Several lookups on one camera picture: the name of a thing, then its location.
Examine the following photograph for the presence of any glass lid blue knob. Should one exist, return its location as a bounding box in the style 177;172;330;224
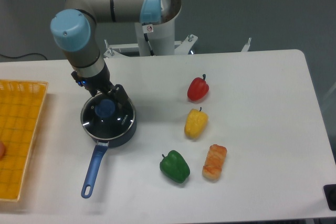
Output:
80;90;137;140

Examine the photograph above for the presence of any dark blue saucepan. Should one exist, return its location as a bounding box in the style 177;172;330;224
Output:
80;90;138;199

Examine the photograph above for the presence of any black floor cable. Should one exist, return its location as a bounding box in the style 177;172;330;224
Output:
0;52;48;60

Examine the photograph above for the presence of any red bell pepper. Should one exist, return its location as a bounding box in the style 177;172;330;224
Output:
187;74;209;101

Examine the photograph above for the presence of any black device at table edge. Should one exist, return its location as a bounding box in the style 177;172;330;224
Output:
323;184;336;211

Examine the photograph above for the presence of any yellow woven basket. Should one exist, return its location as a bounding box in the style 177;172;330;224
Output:
1;79;48;202

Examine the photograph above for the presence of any orange toasted bread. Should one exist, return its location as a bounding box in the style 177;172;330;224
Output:
202;144;227;181

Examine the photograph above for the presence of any white base frame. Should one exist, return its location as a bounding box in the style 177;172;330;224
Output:
103;34;253;59

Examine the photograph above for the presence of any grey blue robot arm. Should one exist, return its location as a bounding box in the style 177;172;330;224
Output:
50;0;162;105

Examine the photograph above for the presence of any black pedestal cable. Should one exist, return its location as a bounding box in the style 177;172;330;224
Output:
142;23;156;57

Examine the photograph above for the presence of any yellow bell pepper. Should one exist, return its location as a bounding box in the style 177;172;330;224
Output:
184;107;208;139

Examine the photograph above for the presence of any green bell pepper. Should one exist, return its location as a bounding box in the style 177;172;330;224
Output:
159;150;191;184

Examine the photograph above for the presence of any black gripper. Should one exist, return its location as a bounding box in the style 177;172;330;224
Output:
71;66;129;107

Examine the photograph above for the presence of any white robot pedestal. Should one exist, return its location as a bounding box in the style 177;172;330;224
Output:
134;0;182;56

